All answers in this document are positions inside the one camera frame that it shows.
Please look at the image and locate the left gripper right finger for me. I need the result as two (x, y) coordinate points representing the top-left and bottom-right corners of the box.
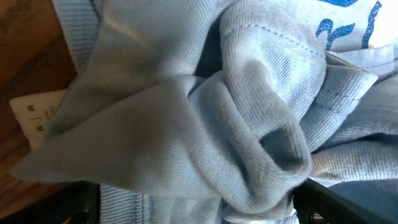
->
(293, 179), (392, 224)

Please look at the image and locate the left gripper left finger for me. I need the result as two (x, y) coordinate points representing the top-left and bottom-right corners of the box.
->
(1, 181), (100, 224)

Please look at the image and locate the light blue t-shirt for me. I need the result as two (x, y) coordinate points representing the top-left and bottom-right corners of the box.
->
(11, 0), (397, 223)

